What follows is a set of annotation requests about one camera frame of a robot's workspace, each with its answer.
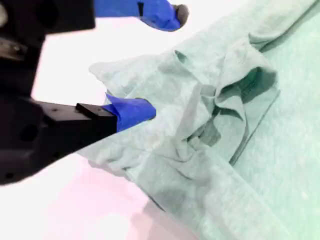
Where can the pale green T-shirt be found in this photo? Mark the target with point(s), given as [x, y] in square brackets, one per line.
[250, 155]

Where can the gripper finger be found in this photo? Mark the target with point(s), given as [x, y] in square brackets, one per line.
[100, 120]
[155, 15]

